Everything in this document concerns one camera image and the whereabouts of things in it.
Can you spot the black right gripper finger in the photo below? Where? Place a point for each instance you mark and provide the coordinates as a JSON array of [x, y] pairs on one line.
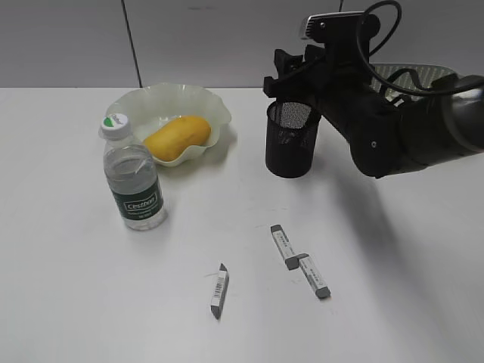
[[301, 88], [288, 65]]

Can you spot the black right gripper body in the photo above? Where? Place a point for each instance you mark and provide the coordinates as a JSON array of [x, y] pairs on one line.
[[338, 86]]

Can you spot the yellow mango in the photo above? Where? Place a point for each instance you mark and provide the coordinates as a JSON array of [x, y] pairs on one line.
[[169, 142]]

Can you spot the grey white eraser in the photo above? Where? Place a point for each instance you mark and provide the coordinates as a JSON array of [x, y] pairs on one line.
[[219, 293], [284, 247], [313, 276]]

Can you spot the clear water bottle green label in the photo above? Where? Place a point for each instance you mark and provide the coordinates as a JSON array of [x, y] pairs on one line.
[[131, 175]]

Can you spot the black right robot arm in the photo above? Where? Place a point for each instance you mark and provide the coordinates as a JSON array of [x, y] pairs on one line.
[[437, 129]]

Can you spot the black mesh pen holder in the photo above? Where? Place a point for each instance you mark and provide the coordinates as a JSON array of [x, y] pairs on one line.
[[291, 134]]

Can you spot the pale green woven basket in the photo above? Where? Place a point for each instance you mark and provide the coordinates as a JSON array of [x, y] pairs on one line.
[[427, 74]]

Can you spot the pale green wavy plate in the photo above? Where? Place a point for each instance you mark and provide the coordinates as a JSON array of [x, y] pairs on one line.
[[149, 109]]

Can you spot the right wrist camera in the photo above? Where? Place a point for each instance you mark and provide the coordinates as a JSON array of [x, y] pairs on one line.
[[330, 27]]

